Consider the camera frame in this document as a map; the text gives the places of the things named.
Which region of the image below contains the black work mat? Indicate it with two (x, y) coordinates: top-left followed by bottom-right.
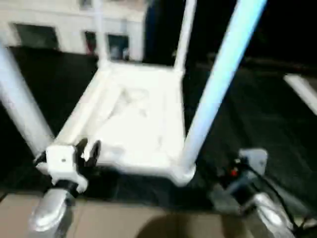
(0, 47), (317, 211)

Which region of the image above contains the small red bottle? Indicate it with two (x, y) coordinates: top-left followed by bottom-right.
(87, 34), (96, 54)

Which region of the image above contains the long black bar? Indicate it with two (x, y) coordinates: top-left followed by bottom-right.
(198, 59), (317, 72)

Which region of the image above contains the white glass-door cabinet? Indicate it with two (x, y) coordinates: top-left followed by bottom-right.
(0, 0), (147, 61)

